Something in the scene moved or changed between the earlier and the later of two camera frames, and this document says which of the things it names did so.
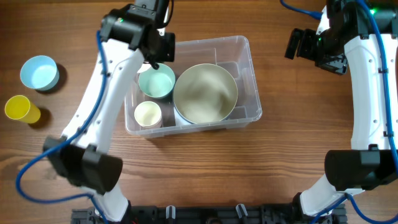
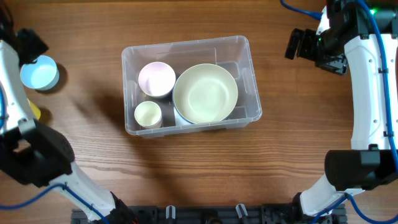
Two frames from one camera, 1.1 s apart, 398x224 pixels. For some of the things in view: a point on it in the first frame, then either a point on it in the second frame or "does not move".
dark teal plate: x=206 y=123 → x=180 y=121
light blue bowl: x=40 y=73 does not move
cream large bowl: x=205 y=93 does not move
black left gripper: x=162 y=50 → x=28 y=45
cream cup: x=148 y=114 does not move
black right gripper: x=304 y=45 does not move
